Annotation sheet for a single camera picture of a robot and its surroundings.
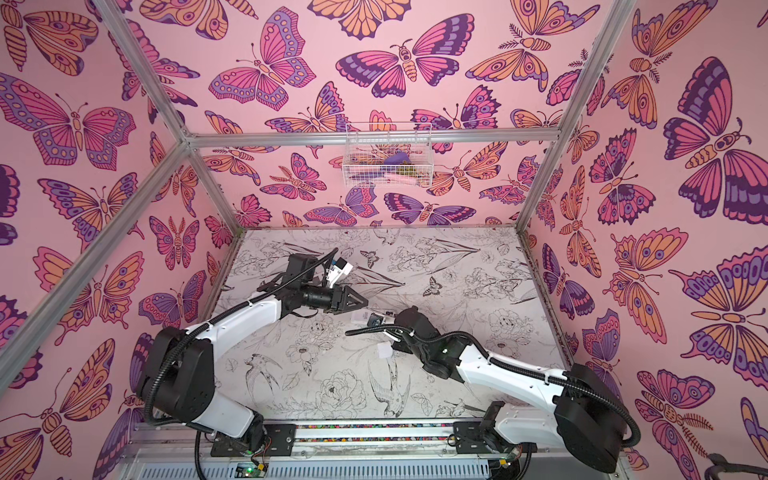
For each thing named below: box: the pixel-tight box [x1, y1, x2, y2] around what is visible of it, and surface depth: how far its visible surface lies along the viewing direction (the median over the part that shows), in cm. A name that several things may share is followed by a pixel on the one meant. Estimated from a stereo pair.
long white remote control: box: [350, 311, 371, 324], surface depth 96 cm
